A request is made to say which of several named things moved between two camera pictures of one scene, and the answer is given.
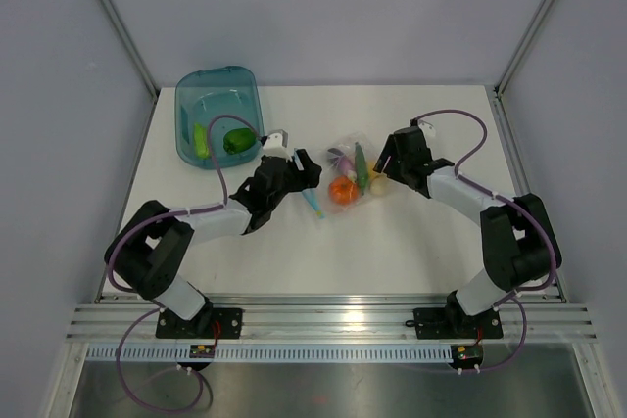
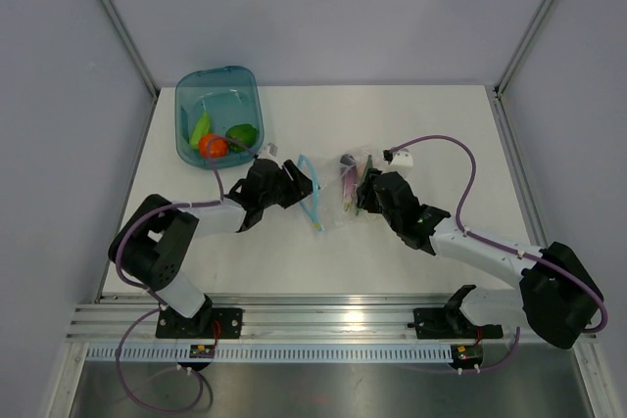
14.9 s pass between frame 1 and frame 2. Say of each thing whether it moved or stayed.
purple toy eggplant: moved
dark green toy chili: moved
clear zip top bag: moved
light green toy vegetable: moved
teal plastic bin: stayed
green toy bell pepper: stayed
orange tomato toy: moved
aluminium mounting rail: stayed
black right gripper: moved
